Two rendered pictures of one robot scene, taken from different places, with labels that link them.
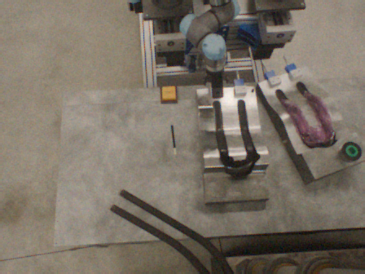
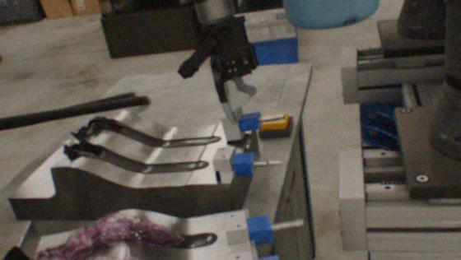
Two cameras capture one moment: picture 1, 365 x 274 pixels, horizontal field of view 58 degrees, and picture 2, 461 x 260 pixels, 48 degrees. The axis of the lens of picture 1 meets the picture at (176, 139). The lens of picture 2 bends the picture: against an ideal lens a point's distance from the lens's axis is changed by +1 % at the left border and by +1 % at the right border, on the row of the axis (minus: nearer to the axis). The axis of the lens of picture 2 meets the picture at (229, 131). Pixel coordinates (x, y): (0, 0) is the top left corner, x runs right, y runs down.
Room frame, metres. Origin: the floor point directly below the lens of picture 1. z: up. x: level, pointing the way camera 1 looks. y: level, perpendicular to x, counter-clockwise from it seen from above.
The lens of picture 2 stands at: (1.05, -1.11, 1.39)
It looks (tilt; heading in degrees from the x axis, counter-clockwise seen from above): 26 degrees down; 111
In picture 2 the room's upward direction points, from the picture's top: 10 degrees counter-clockwise
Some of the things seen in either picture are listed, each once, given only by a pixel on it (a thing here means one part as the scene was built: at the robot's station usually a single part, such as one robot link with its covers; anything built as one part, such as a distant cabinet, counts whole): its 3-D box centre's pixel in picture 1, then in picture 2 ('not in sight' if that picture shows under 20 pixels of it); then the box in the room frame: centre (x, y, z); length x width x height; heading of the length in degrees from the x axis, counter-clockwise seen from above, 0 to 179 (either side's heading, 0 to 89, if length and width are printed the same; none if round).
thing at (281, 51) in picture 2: not in sight; (260, 47); (-0.10, 2.88, 0.11); 0.61 x 0.41 x 0.22; 9
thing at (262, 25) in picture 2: not in sight; (258, 26); (-0.10, 2.88, 0.28); 0.61 x 0.41 x 0.15; 9
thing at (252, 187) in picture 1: (230, 142); (137, 160); (0.48, -0.23, 0.87); 0.50 x 0.26 x 0.14; 4
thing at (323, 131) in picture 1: (310, 116); (98, 257); (0.59, -0.58, 0.90); 0.26 x 0.18 x 0.08; 21
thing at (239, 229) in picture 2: (269, 74); (265, 229); (0.82, -0.43, 0.86); 0.13 x 0.05 x 0.05; 21
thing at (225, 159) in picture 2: (238, 82); (249, 164); (0.75, -0.28, 0.89); 0.13 x 0.05 x 0.05; 4
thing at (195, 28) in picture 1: (199, 28); not in sight; (0.76, -0.08, 1.24); 0.11 x 0.11 x 0.08; 39
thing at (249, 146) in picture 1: (235, 134); (136, 143); (0.49, -0.24, 0.92); 0.35 x 0.16 x 0.09; 4
